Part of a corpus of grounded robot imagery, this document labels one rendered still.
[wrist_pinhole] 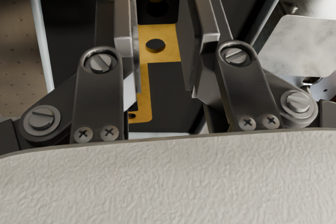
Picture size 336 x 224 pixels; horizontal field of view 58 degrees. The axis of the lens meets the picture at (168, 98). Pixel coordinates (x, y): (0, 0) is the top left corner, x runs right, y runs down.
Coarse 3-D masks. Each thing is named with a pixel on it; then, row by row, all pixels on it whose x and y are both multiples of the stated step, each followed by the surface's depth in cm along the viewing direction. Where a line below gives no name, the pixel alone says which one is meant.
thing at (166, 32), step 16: (144, 0) 12; (160, 0) 13; (176, 0) 12; (144, 16) 12; (160, 16) 12; (176, 16) 12; (144, 32) 14; (160, 32) 14; (144, 48) 15; (160, 48) 15; (176, 48) 15
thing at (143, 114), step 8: (144, 64) 22; (144, 72) 22; (144, 80) 23; (144, 88) 24; (136, 96) 24; (144, 96) 25; (136, 104) 24; (144, 104) 26; (128, 112) 26; (136, 112) 26; (144, 112) 27; (128, 120) 27; (136, 120) 28; (144, 120) 28
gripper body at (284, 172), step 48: (96, 144) 6; (144, 144) 6; (192, 144) 6; (240, 144) 6; (288, 144) 6; (0, 192) 6; (48, 192) 5; (96, 192) 5; (144, 192) 5; (192, 192) 6; (240, 192) 6; (288, 192) 6
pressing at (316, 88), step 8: (288, 80) 53; (296, 80) 53; (320, 80) 54; (328, 80) 54; (312, 88) 56; (320, 88) 56; (328, 88) 56; (312, 96) 58; (320, 96) 58; (328, 96) 59
